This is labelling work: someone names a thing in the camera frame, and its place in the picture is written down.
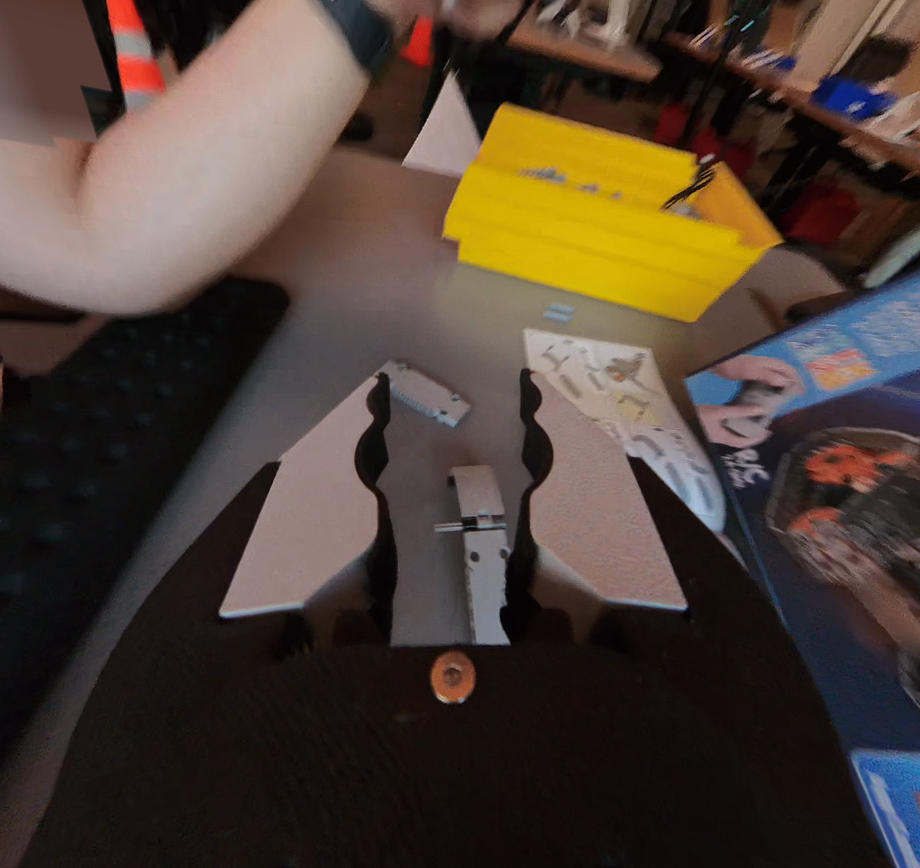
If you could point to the yellow plastic bin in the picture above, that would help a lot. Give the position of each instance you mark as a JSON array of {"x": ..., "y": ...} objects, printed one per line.
[{"x": 596, "y": 257}]

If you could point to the black dotted floor mat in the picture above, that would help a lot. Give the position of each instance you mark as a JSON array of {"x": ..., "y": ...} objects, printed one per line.
[{"x": 108, "y": 451}]

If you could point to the person's left forearm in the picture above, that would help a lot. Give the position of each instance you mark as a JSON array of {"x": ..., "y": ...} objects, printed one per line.
[{"x": 215, "y": 164}]

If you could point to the orange traffic cone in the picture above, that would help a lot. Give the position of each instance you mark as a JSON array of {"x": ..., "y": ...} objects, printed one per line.
[
  {"x": 133, "y": 56},
  {"x": 420, "y": 45}
]

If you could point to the long wooden table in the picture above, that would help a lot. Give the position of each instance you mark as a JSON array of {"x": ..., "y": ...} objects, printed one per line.
[{"x": 790, "y": 95}]

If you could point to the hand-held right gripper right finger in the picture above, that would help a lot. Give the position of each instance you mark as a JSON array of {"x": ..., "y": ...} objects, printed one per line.
[{"x": 604, "y": 523}]

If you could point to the white instruction sheet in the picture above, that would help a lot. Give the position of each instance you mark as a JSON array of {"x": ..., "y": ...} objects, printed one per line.
[{"x": 632, "y": 408}]

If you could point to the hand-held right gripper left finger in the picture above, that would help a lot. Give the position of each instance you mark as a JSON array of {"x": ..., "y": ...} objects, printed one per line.
[{"x": 309, "y": 523}]

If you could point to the pale board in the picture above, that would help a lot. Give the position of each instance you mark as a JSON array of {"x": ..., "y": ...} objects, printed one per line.
[{"x": 445, "y": 142}]

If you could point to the red storage bin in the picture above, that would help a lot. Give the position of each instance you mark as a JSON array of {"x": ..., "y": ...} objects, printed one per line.
[
  {"x": 819, "y": 214},
  {"x": 683, "y": 131}
]

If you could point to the blue robot kit box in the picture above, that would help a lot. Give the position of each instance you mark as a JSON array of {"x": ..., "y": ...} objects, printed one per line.
[{"x": 826, "y": 595}]

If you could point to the grey desk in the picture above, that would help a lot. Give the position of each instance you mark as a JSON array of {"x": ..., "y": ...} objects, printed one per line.
[{"x": 402, "y": 293}]

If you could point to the black wristband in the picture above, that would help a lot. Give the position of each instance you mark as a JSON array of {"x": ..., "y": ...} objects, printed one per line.
[{"x": 352, "y": 13}]

